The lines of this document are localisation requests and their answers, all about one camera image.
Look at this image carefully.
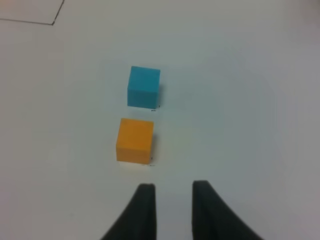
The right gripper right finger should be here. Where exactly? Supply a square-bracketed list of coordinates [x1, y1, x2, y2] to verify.
[191, 180, 261, 240]

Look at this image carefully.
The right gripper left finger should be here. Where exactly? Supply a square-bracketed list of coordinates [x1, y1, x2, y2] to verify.
[102, 183, 157, 240]

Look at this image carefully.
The orange cube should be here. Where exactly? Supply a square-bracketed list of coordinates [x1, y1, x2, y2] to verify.
[116, 118, 154, 165]

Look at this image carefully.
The blue cube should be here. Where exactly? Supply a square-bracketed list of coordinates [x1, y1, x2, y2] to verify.
[127, 66, 161, 109]

